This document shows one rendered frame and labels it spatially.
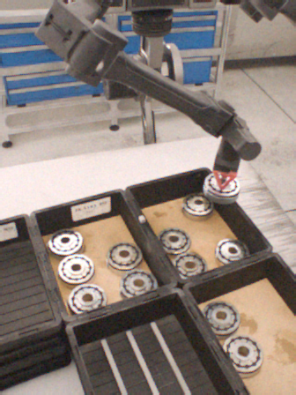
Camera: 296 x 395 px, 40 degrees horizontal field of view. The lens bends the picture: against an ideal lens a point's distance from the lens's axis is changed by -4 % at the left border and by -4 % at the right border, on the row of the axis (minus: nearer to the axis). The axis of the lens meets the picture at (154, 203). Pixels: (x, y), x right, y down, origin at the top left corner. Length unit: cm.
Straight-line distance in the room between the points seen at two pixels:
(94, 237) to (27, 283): 25
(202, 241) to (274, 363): 43
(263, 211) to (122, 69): 99
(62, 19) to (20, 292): 73
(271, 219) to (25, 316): 95
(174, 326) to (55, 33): 75
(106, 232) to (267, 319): 55
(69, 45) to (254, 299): 81
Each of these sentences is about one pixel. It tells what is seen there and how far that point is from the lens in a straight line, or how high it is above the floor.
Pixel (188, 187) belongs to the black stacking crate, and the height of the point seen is 87.
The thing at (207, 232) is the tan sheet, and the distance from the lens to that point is 132.
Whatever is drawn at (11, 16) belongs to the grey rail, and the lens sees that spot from 281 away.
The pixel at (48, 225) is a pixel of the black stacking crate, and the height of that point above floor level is 87.
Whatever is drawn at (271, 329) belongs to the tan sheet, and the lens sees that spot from 115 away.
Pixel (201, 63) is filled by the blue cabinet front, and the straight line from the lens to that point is 323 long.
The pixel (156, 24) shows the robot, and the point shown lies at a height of 134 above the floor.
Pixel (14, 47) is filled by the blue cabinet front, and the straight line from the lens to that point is 289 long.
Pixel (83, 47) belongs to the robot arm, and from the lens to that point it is 77.
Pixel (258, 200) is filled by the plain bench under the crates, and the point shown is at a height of 70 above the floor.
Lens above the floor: 178
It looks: 43 degrees down
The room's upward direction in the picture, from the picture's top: 3 degrees clockwise
